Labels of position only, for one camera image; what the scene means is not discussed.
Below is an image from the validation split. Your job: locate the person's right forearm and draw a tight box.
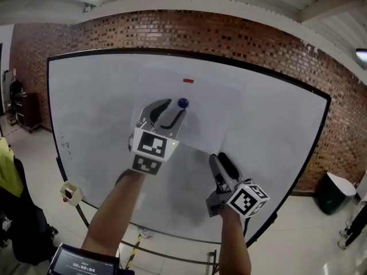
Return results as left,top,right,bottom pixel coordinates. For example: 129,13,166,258
218,207,253,275

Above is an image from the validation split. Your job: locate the person's left forearm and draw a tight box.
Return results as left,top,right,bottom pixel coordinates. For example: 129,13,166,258
81,169,146,259

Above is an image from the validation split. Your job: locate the brown wooden cabinet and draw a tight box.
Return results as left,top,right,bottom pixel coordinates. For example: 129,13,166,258
16,92,41,133

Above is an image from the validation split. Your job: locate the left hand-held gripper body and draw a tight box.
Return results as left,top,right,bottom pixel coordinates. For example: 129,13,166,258
127,107,185,176

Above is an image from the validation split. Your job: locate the black tablet with timer screen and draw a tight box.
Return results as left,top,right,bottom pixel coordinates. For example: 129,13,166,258
47,242,120,275

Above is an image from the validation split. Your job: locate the white marker holder box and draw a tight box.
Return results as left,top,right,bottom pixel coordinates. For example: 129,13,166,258
60,181,83,207

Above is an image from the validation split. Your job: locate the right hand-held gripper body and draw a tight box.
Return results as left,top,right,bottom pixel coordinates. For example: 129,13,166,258
205,178,271,219

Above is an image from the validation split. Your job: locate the yellow garment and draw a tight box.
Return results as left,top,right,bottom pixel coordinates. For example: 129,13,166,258
0,136,24,199

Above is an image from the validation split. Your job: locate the white whiteboard with black frame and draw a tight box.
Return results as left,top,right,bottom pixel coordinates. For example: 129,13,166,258
46,48,332,249

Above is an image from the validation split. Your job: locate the yellow black striped floor tape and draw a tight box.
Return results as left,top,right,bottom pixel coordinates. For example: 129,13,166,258
125,234,143,270

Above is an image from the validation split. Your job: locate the dark green bin white lid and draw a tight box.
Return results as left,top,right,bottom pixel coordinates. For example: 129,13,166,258
316,171,357,216

